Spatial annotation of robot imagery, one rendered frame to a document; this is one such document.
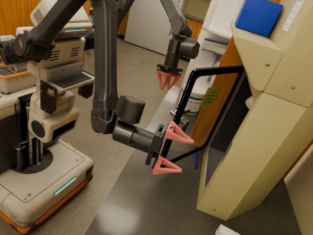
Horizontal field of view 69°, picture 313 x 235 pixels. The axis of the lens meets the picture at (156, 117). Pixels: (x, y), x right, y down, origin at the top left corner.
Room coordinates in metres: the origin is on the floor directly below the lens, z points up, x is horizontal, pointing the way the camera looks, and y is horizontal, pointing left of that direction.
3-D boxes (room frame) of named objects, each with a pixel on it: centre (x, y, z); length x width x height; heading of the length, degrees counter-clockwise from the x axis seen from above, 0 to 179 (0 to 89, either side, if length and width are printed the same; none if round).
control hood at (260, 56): (0.71, -0.19, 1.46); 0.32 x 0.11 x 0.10; 174
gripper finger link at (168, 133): (0.48, -0.06, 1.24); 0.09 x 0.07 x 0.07; 84
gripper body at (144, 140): (0.49, 0.01, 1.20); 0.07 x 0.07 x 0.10; 84
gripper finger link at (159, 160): (0.48, -0.06, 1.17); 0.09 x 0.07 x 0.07; 84
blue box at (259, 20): (0.80, -0.20, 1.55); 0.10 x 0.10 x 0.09; 84
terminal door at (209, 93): (0.74, -0.15, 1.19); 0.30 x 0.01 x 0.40; 140
